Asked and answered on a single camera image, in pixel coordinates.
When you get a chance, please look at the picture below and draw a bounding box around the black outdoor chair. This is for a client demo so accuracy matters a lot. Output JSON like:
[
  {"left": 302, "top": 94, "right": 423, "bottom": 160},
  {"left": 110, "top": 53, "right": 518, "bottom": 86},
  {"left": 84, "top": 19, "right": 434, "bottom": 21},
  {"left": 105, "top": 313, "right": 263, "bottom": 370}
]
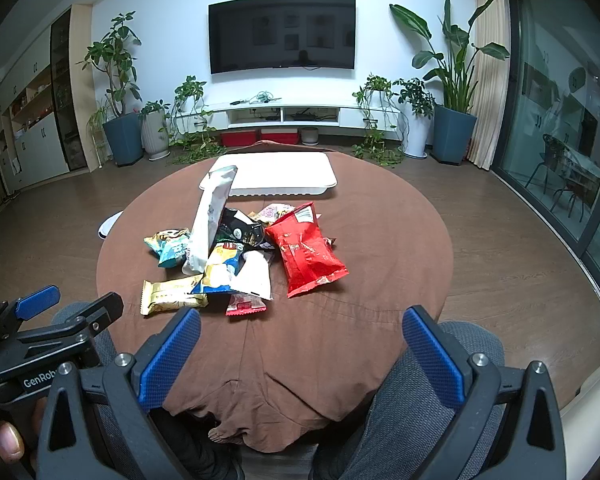
[{"left": 526, "top": 132, "right": 600, "bottom": 222}]

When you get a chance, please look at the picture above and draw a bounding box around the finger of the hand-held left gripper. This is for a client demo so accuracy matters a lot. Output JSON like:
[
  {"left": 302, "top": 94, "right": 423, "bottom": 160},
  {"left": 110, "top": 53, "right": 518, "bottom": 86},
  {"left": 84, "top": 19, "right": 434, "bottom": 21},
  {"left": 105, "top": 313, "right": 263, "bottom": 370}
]
[
  {"left": 0, "top": 285, "right": 61, "bottom": 343},
  {"left": 0, "top": 292, "right": 124, "bottom": 373}
]

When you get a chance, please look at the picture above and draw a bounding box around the red storage box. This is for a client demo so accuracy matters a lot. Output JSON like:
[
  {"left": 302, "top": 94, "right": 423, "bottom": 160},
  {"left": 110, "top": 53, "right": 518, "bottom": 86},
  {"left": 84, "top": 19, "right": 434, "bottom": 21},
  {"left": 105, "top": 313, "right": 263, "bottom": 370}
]
[
  {"left": 260, "top": 127, "right": 300, "bottom": 145},
  {"left": 221, "top": 129, "right": 259, "bottom": 147}
]

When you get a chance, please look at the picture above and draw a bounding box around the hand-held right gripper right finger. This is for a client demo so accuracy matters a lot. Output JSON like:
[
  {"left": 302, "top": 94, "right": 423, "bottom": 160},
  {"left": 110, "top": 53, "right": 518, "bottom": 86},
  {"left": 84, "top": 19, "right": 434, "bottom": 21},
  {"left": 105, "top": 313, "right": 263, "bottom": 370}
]
[{"left": 402, "top": 305, "right": 566, "bottom": 480}]

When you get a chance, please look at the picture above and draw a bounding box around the pink snack bag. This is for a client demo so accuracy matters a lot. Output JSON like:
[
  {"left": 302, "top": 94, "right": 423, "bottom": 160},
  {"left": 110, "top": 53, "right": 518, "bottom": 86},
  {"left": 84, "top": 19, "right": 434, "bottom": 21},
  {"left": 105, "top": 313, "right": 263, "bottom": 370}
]
[{"left": 250, "top": 203, "right": 296, "bottom": 226}]

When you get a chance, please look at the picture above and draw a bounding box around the blue yellow chip bag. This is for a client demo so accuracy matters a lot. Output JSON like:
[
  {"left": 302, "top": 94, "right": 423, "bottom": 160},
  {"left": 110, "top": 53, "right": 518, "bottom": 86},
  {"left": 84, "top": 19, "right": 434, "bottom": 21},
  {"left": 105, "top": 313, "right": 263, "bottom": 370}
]
[{"left": 190, "top": 241, "right": 246, "bottom": 295}]

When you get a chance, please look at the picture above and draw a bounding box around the glass sliding door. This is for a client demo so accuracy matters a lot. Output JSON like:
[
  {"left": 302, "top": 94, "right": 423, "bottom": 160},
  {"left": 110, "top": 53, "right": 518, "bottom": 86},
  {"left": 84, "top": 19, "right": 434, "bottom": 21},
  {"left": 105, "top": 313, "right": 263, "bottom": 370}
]
[{"left": 494, "top": 0, "right": 600, "bottom": 283}]

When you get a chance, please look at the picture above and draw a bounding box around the small-leaf tree blue pot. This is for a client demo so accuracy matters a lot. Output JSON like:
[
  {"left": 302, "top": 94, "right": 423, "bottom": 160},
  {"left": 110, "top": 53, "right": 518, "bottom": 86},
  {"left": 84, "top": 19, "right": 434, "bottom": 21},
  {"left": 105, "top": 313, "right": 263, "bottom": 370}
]
[{"left": 81, "top": 11, "right": 146, "bottom": 167}]

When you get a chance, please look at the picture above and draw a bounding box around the wall television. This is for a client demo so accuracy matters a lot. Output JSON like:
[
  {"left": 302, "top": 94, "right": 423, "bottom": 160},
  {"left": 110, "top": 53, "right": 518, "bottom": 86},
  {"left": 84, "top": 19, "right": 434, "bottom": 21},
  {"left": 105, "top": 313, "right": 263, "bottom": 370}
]
[{"left": 208, "top": 0, "right": 357, "bottom": 75}]

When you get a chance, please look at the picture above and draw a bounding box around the white wall cabinet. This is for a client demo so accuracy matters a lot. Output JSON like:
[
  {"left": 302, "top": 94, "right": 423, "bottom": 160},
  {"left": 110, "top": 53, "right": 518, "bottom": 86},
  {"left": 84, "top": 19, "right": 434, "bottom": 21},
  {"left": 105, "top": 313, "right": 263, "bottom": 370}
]
[{"left": 0, "top": 5, "right": 90, "bottom": 188}]

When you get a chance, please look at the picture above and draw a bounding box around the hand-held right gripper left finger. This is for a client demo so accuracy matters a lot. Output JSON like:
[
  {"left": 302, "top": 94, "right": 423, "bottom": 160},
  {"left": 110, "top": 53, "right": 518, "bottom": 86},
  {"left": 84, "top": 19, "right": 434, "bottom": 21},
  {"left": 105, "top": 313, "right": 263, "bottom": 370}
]
[{"left": 36, "top": 306, "right": 202, "bottom": 480}]

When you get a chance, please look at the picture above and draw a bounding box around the beige curtain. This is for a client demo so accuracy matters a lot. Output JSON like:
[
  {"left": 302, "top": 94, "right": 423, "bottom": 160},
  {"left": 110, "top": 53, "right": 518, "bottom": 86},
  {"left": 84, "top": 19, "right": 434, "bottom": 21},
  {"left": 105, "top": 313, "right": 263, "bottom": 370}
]
[{"left": 466, "top": 0, "right": 504, "bottom": 171}]

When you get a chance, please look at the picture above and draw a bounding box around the person's left hand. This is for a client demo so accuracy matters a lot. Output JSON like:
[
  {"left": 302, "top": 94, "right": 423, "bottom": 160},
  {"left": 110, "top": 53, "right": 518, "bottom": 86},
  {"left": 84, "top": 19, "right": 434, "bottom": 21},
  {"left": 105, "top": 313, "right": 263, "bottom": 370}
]
[{"left": 0, "top": 419, "right": 27, "bottom": 464}]

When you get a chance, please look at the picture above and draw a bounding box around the teal snack bag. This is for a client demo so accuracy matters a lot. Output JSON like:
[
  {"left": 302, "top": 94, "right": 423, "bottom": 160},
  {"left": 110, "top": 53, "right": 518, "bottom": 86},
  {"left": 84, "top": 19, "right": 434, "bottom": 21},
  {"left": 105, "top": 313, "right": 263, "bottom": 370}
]
[{"left": 145, "top": 228, "right": 193, "bottom": 269}]

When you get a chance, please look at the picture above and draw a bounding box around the black snack bag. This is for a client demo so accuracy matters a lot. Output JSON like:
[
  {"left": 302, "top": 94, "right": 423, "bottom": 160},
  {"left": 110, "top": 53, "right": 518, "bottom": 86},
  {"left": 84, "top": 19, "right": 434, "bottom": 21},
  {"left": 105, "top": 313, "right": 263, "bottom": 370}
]
[{"left": 216, "top": 208, "right": 272, "bottom": 252}]

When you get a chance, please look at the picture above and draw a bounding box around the thin plant on wire stand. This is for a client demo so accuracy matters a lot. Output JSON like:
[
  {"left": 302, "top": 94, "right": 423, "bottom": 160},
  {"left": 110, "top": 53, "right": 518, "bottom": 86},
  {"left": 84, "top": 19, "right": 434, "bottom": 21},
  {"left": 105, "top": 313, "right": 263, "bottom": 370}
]
[{"left": 86, "top": 104, "right": 112, "bottom": 167}]

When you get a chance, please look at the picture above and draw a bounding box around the trailing ivy plant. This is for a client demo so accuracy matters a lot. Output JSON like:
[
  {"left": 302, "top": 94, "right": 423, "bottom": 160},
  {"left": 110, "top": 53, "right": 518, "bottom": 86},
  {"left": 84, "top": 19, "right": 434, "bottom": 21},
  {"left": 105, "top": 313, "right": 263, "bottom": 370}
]
[{"left": 167, "top": 76, "right": 228, "bottom": 165}]

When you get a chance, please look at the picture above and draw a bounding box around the small red white packet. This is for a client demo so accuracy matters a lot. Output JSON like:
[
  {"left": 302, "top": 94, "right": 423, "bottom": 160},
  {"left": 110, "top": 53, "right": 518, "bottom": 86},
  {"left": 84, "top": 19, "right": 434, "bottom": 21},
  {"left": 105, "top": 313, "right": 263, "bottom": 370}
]
[{"left": 225, "top": 293, "right": 269, "bottom": 317}]

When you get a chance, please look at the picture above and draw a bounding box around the red chip bag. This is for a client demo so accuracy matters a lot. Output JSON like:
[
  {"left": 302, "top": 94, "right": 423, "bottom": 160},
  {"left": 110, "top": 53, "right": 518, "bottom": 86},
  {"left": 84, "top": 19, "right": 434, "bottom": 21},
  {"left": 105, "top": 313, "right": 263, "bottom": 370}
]
[{"left": 265, "top": 202, "right": 350, "bottom": 299}]

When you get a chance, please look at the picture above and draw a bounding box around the bushy plant white pot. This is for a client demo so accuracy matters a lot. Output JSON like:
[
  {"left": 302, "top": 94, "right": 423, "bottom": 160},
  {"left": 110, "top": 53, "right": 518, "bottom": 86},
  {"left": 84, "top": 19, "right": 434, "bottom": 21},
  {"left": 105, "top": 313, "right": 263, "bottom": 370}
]
[{"left": 394, "top": 78, "right": 437, "bottom": 159}]

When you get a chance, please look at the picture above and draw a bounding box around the gold snack wrapper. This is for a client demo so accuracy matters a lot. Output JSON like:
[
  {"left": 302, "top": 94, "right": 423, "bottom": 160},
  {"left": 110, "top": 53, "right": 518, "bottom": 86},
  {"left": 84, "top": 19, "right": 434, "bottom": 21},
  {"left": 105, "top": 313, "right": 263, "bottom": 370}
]
[{"left": 140, "top": 275, "right": 209, "bottom": 316}]

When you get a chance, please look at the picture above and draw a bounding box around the tall white snack bag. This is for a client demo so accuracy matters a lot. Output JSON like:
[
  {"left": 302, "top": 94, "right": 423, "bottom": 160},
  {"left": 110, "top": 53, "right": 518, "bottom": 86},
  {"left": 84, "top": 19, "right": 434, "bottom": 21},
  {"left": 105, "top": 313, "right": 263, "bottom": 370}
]
[{"left": 182, "top": 165, "right": 239, "bottom": 276}]

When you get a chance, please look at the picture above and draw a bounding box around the white snack packet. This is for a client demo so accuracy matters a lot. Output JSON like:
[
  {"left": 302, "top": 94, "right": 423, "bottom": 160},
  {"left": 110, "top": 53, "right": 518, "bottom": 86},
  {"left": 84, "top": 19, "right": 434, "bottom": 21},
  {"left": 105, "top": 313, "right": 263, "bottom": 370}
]
[{"left": 229, "top": 249, "right": 274, "bottom": 302}]

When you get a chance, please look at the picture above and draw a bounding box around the broad-leaf plant blue pot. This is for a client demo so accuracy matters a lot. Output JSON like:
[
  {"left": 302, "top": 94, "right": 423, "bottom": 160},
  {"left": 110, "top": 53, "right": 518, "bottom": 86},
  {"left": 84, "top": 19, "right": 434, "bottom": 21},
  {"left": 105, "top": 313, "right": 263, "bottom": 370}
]
[{"left": 390, "top": 0, "right": 511, "bottom": 165}]

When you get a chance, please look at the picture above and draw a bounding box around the white media cabinet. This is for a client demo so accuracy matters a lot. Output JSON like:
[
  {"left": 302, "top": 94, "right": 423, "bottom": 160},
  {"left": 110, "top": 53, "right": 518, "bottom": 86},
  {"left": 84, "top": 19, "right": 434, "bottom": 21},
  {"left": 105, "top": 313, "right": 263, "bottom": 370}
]
[{"left": 172, "top": 101, "right": 415, "bottom": 133}]

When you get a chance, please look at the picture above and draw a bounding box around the plant in white ribbed pot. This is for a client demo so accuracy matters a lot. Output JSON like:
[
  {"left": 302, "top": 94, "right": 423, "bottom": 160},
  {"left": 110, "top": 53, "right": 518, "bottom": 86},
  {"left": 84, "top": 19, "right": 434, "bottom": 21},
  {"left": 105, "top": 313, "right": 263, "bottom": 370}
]
[{"left": 139, "top": 101, "right": 174, "bottom": 161}]

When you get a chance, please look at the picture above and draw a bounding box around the white plastic tray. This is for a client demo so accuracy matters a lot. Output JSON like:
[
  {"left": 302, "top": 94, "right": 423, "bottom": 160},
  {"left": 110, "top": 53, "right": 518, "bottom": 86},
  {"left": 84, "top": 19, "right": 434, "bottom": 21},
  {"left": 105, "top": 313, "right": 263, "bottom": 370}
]
[{"left": 207, "top": 152, "right": 338, "bottom": 197}]

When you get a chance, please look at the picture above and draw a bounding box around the white round stool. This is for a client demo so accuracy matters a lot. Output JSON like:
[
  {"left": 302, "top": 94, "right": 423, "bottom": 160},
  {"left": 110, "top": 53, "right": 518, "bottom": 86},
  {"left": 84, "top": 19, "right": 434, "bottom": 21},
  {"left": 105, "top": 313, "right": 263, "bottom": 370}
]
[{"left": 97, "top": 210, "right": 126, "bottom": 240}]

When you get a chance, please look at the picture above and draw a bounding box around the brown tablecloth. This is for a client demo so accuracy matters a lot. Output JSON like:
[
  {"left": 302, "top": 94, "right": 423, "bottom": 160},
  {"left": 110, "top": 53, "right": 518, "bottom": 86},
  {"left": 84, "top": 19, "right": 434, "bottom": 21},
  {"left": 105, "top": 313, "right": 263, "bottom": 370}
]
[{"left": 96, "top": 142, "right": 455, "bottom": 453}]

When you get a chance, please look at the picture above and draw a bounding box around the trailing vine on metal stand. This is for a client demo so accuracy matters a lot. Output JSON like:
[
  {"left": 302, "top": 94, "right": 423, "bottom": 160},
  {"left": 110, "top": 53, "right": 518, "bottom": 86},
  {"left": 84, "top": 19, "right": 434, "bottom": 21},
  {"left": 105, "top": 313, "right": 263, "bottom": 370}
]
[{"left": 351, "top": 75, "right": 407, "bottom": 165}]

